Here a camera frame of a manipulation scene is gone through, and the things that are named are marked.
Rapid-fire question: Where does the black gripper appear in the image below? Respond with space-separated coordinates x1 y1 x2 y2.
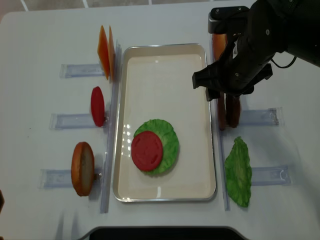
192 7 286 102

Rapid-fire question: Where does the brown meat patty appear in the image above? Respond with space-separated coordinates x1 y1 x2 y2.
217 92 226 131

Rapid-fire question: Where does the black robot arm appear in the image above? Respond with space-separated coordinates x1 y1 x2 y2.
192 0 320 100

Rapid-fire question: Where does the right dark meat patty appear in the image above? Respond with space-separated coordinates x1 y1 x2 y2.
225 94 241 128

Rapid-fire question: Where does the green lettuce leaf on tray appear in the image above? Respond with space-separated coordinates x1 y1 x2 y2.
133 119 179 176

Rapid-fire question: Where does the upright green lettuce leaf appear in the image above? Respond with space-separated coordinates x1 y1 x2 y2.
224 136 252 208

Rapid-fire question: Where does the red tomato slice on tray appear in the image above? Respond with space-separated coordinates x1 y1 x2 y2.
131 131 163 172

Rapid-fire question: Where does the right orange cheese slice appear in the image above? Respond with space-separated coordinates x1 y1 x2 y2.
108 26 115 81

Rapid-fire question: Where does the orange cheese slice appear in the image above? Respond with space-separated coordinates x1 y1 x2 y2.
97 25 110 80
108 26 115 81

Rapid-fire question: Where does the left orange cheese slice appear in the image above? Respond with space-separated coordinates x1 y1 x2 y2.
97 25 110 80

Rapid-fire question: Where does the upright red tomato slice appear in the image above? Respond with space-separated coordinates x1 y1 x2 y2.
90 86 105 127

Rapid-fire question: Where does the left bun top right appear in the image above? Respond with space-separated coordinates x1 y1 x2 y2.
212 34 227 61

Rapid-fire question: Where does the clear holder middle right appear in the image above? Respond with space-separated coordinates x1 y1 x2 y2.
238 107 285 126

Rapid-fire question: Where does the clear holder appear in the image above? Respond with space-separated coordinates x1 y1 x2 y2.
251 164 300 186
238 107 285 126
59 63 105 79
37 168 103 189
49 113 98 130

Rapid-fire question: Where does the white rectangular metal tray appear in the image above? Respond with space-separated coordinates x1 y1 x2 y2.
112 43 216 203

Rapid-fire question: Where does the clear holder lower right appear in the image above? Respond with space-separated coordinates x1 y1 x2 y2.
251 164 300 186

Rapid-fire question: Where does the clear holder upper left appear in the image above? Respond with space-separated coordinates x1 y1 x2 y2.
59 63 105 79

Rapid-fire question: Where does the black object bottom edge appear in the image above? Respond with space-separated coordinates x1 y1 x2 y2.
85 226 245 240

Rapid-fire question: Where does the bun slice lower left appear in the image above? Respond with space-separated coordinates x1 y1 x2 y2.
71 141 95 197

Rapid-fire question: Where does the clear holder middle left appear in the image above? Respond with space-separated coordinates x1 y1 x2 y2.
49 113 98 130

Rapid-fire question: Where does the clear holder lower left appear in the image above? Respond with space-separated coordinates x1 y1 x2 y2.
37 168 103 189

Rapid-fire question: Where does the brown object left edge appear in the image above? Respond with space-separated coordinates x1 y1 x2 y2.
0 190 5 213

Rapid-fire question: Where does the black camera cable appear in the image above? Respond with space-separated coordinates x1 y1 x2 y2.
269 55 298 69

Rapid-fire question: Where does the long clear rail right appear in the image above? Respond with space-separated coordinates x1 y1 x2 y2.
211 34 230 211

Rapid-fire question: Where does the long clear rail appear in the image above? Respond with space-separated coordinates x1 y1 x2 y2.
100 40 123 214
211 34 230 211

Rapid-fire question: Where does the long clear rail left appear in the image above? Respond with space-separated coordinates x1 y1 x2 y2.
100 40 123 214

